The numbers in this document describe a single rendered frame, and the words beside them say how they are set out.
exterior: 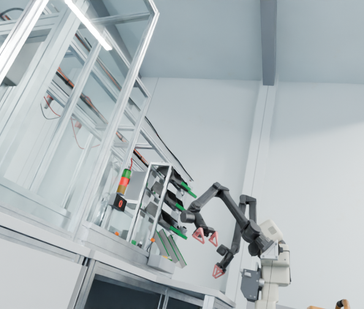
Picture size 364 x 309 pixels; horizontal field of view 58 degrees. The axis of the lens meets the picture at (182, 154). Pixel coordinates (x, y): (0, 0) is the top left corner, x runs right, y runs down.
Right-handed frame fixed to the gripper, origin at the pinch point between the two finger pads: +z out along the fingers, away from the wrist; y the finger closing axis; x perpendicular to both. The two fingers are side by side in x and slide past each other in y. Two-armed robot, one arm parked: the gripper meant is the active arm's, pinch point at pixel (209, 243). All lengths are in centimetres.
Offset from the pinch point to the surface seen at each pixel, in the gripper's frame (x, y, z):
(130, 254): 18.4, -36.7, -1.7
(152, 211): 36, 9, -61
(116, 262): 8, -54, 13
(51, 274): 3, -83, 25
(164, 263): 22.8, -12.4, -3.6
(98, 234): 5, -62, 3
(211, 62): -36, 242, -467
